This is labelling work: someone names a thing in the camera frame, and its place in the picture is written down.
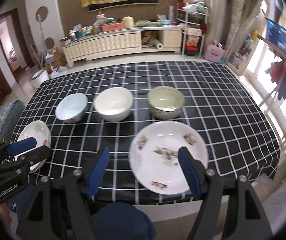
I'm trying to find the grey green bowl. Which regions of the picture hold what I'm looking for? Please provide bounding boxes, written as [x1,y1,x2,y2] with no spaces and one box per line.
[147,85,185,119]

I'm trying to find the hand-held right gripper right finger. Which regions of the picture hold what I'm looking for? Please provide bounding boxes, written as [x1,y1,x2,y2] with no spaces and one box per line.
[178,146,273,240]

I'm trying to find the white plate with pink print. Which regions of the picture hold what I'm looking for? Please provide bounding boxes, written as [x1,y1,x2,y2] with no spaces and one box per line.
[14,120,52,173]

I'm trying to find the blue board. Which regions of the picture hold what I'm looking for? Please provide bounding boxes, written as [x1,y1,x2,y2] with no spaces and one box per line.
[265,17,286,64]

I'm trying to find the cardboard box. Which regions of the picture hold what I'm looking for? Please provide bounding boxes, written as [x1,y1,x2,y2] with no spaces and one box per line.
[49,52,67,72]

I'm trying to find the salmon pink box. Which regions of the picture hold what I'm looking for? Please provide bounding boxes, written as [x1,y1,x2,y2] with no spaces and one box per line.
[101,21,125,32]

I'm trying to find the black white checkered tablecloth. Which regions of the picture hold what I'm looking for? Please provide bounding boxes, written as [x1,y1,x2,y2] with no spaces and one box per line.
[9,61,282,205]

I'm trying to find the pink bag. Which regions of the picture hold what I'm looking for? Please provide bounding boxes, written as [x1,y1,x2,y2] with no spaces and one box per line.
[206,40,226,63]

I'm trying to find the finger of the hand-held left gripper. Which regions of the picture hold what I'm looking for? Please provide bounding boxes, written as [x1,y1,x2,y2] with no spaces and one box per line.
[0,137,37,165]
[0,145,51,180]

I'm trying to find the grey patterned chair cushion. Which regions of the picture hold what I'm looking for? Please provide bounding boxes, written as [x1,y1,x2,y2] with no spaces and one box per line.
[0,100,26,148]

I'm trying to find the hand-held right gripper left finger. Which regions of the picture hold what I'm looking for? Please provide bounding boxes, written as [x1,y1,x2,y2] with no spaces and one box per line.
[16,146,111,240]

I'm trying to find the red blue hanging clothes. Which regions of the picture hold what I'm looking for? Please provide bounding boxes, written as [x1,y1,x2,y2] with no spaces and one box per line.
[269,60,286,100]

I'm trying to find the green folded cloth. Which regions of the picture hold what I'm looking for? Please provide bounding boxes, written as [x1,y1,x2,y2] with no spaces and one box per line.
[135,20,160,27]

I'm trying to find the black television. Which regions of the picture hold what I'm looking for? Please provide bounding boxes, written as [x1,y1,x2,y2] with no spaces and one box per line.
[88,0,160,12]

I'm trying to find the cream jar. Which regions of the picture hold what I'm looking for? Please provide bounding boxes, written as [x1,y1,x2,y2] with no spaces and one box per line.
[122,16,134,28]

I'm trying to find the white grey trash bin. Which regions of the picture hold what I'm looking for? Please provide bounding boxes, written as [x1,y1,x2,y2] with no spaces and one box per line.
[29,68,49,88]

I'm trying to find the cream television cabinet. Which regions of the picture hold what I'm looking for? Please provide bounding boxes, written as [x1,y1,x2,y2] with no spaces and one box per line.
[61,26,183,68]

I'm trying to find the white floral plate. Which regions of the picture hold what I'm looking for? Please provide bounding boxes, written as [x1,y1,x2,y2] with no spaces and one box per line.
[129,120,209,195]

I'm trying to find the plain white bowl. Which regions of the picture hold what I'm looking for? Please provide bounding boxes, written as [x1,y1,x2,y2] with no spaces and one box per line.
[94,87,133,122]

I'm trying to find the pale blue bowl pink print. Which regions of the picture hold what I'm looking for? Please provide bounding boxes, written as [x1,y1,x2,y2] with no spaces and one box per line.
[55,93,88,124]

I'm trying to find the person's right leg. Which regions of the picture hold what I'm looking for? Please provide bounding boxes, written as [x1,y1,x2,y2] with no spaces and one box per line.
[90,202,157,240]

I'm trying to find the white metal shelf rack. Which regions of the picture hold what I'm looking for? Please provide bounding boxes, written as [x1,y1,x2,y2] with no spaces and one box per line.
[175,0,210,57]

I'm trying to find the white standing pole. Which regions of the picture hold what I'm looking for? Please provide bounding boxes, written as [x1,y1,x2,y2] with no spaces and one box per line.
[37,14,46,68]

